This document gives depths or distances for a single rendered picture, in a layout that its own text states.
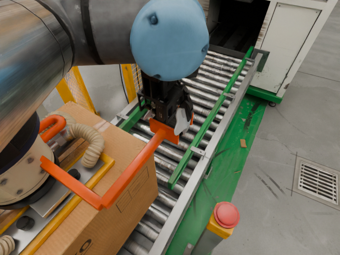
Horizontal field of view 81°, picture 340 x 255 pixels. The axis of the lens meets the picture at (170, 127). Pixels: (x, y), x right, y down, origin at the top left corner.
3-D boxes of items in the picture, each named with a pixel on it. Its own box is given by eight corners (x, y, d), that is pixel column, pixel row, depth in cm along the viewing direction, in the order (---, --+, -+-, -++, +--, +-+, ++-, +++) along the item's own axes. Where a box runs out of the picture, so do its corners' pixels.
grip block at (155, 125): (166, 112, 58) (166, 99, 54) (192, 124, 55) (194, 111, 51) (150, 131, 54) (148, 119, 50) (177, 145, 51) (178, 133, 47)
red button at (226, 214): (217, 201, 60) (219, 196, 57) (239, 212, 58) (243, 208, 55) (208, 222, 57) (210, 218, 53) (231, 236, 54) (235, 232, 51)
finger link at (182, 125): (173, 146, 49) (162, 117, 43) (185, 130, 52) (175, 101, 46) (184, 149, 47) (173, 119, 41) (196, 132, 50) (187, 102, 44)
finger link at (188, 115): (176, 120, 48) (165, 90, 43) (180, 116, 49) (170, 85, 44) (193, 123, 45) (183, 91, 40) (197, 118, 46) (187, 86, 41)
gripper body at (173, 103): (139, 113, 43) (130, 64, 34) (160, 91, 48) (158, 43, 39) (168, 127, 41) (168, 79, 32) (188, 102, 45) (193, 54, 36)
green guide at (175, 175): (248, 53, 197) (251, 45, 190) (258, 56, 194) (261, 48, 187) (167, 188, 109) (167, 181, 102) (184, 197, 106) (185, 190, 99)
